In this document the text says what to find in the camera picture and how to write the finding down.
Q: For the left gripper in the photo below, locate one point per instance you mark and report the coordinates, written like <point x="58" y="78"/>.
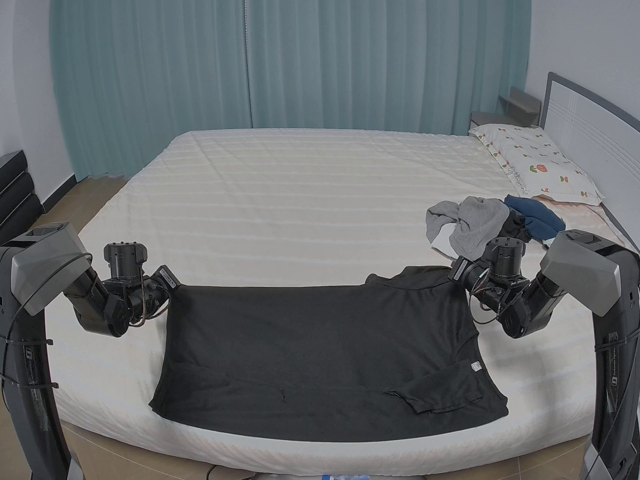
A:
<point x="152" y="300"/>

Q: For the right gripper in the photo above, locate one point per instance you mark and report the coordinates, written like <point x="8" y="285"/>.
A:
<point x="472" y="278"/>

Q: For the black T-shirt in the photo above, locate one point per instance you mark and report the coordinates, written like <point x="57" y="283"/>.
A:
<point x="310" y="358"/>

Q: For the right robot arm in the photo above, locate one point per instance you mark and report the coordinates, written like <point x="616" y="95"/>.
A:
<point x="580" y="273"/>

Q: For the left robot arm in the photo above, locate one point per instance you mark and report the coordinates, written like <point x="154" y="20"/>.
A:
<point x="95" y="293"/>

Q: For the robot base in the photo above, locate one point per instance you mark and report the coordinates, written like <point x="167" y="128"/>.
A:
<point x="345" y="477"/>

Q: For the pile of clothes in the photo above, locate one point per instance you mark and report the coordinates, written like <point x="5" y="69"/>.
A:
<point x="475" y="218"/>

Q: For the bed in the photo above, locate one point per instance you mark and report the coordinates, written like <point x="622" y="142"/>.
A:
<point x="300" y="193"/>

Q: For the white printed pillow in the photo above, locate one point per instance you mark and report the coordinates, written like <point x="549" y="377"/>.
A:
<point x="535" y="163"/>

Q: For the black chest of drawers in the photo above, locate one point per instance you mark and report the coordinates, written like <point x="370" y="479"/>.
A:
<point x="17" y="193"/>

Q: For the grey bedside table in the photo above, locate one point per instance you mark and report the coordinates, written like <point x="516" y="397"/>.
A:
<point x="517" y="103"/>

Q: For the blue-green curtain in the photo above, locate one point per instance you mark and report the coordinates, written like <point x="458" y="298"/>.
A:
<point x="375" y="43"/>
<point x="150" y="68"/>

